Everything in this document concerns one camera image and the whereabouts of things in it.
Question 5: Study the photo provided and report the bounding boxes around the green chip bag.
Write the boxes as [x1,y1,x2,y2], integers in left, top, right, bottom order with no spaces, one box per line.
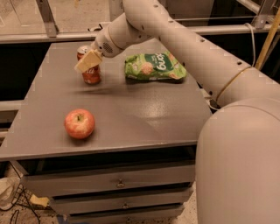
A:
[124,51,187,81]

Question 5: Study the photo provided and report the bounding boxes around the red apple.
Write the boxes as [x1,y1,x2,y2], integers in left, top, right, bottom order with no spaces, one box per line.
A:
[64,108,95,139]

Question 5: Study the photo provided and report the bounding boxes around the red coke can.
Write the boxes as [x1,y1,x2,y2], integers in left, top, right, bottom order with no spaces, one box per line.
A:
[77,45,102,85]

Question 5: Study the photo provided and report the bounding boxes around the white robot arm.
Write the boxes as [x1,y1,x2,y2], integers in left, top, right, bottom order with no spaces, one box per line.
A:
[75,0,280,224]

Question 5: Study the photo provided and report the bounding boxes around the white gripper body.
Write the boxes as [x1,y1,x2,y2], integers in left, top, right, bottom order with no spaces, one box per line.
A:
[91,24,123,58]

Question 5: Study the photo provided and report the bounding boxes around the yellow foam block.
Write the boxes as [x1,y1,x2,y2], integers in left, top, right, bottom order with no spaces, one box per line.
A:
[30,194,49,207]

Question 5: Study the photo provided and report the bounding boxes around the white cable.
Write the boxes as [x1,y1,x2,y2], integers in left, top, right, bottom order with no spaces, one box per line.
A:
[244,22,257,68]

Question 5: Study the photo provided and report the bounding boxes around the bottom grey drawer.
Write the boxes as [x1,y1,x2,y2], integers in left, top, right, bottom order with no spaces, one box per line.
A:
[68,204,184,224]

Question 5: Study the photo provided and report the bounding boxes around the top grey drawer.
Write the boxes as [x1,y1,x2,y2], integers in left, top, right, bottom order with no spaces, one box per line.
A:
[22,162,195,197]

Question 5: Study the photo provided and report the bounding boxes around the middle grey drawer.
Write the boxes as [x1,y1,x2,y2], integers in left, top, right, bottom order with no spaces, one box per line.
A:
[51,187,193,214]

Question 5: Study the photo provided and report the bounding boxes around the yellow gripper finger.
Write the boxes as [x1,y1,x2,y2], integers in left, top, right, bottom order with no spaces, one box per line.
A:
[74,50,102,73]

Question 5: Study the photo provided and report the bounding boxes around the grey drawer cabinet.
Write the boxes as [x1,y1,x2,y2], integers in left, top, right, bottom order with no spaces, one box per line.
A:
[0,37,214,224]

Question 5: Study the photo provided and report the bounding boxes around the metal railing frame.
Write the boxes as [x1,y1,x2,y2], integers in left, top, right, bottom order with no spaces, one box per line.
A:
[0,0,279,43]

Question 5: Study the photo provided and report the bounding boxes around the white cloth on floor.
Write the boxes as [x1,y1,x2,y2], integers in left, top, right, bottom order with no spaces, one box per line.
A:
[0,177,19,210]

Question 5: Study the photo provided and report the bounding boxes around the yellow wooden stand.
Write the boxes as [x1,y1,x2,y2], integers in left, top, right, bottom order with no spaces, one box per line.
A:
[255,8,280,70]

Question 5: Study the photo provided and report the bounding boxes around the grey drawer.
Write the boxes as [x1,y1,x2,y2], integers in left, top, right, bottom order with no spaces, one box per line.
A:
[51,187,193,214]
[68,204,184,224]
[22,162,195,197]

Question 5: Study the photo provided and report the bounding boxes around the black floor cables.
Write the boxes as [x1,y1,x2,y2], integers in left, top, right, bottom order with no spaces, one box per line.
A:
[0,163,42,224]

